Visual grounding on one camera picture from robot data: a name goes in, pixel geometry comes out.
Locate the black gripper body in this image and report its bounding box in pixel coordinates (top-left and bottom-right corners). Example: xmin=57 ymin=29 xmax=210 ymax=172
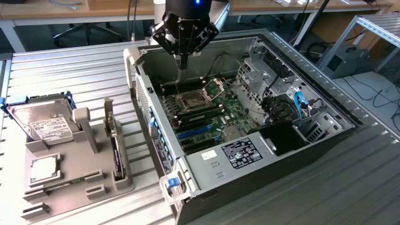
xmin=163 ymin=0 xmax=210 ymax=51

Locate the low-profile graphics card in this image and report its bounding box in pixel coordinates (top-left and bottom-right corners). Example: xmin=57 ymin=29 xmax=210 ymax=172
xmin=102 ymin=97 xmax=126 ymax=181

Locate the black office chair base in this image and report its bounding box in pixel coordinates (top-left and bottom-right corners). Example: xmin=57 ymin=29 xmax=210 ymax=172
xmin=237 ymin=14 xmax=285 ymax=29
xmin=50 ymin=22 xmax=123 ymax=46

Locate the black RAM slot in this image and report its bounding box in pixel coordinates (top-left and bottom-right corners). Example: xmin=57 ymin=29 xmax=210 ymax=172
xmin=161 ymin=83 xmax=206 ymax=93
xmin=162 ymin=85 xmax=207 ymax=96
xmin=161 ymin=81 xmax=205 ymax=90
xmin=159 ymin=78 xmax=203 ymax=88

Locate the silver disk bay cage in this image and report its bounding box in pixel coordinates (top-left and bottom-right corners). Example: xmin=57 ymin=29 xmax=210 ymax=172
xmin=235 ymin=38 xmax=357 ymax=144

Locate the metal socket cover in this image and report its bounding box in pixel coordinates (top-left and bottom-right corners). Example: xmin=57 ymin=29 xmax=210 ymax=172
xmin=201 ymin=78 xmax=226 ymax=99

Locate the CPU socket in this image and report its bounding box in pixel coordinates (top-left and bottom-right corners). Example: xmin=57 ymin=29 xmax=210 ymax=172
xmin=174 ymin=90 xmax=203 ymax=111

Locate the black slanted pole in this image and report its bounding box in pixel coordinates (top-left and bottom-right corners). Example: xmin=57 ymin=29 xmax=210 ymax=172
xmin=293 ymin=0 xmax=331 ymax=47

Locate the green Dell motherboard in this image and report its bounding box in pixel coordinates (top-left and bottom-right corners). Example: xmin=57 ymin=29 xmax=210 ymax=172
xmin=158 ymin=76 xmax=266 ymax=156

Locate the black labelled RAM stick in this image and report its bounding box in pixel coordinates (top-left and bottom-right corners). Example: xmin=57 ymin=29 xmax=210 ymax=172
xmin=179 ymin=111 xmax=223 ymax=125

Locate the blue card retainer strip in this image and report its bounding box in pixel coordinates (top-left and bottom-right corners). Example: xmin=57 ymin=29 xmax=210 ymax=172
xmin=147 ymin=116 xmax=174 ymax=166

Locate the blue expansion slot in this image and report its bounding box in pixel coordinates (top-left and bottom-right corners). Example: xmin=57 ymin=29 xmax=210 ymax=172
xmin=177 ymin=125 xmax=213 ymax=139

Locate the silver chipset heatsink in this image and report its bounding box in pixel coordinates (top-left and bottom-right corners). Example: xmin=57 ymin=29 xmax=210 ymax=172
xmin=222 ymin=126 xmax=247 ymax=139

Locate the grey equipment box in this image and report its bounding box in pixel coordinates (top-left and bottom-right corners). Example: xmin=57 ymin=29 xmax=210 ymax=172
xmin=323 ymin=44 xmax=370 ymax=79

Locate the black slot with blue latch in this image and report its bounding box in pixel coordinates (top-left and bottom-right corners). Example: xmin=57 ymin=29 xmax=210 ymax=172
xmin=179 ymin=135 xmax=219 ymax=147

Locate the black expansion slot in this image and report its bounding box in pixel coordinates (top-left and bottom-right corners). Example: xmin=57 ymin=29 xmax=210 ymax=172
xmin=182 ymin=142 xmax=221 ymax=153

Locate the silver hard disk drive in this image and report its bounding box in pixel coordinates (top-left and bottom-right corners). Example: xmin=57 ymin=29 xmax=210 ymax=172
xmin=5 ymin=95 xmax=77 ymax=145

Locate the blue disk caddy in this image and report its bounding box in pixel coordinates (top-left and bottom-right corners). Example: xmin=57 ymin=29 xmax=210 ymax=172
xmin=0 ymin=90 xmax=77 ymax=113

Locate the silver power supply unit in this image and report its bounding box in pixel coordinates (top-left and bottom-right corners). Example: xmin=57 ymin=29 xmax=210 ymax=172
xmin=183 ymin=131 xmax=278 ymax=191

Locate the grey parts rack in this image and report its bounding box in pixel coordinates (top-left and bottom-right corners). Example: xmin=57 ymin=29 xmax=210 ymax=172
xmin=19 ymin=107 xmax=135 ymax=222

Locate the open black PC case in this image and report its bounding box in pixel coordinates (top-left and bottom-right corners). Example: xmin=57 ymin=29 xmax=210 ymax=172
xmin=122 ymin=28 xmax=365 ymax=225

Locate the silver CPU chip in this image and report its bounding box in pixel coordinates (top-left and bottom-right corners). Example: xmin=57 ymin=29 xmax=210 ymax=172
xmin=29 ymin=157 xmax=61 ymax=183

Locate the green RAM stick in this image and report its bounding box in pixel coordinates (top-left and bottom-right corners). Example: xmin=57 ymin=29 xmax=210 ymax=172
xmin=23 ymin=177 xmax=86 ymax=195

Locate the hanging black cable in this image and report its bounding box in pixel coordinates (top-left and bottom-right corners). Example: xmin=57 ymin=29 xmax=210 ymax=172
xmin=125 ymin=0 xmax=138 ymax=42

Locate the thick black wire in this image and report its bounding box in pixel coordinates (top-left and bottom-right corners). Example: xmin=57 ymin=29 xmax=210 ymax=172
xmin=207 ymin=52 xmax=241 ymax=78

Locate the wooden desk white frame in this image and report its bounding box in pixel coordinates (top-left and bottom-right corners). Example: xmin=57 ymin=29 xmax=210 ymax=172
xmin=229 ymin=0 xmax=393 ymax=47
xmin=0 ymin=0 xmax=157 ymax=53

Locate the grey network cable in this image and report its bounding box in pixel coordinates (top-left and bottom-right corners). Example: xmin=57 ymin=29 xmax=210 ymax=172
xmin=49 ymin=0 xmax=83 ymax=10

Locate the coiled black cable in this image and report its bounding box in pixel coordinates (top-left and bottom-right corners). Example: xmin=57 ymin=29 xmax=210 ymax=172
xmin=305 ymin=41 xmax=327 ymax=59

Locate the black power wire bundle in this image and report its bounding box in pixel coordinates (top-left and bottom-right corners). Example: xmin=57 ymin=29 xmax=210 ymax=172
xmin=261 ymin=95 xmax=295 ymax=124

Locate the blue disk wire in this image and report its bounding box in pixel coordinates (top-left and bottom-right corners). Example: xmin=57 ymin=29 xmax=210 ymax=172
xmin=291 ymin=90 xmax=306 ymax=120

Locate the aluminium frame table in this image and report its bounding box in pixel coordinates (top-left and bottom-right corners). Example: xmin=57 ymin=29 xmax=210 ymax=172
xmin=314 ymin=13 xmax=400 ymax=73

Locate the loose black cable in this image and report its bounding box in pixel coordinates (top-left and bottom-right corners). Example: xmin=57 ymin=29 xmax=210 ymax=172
xmin=341 ymin=76 xmax=400 ymax=108

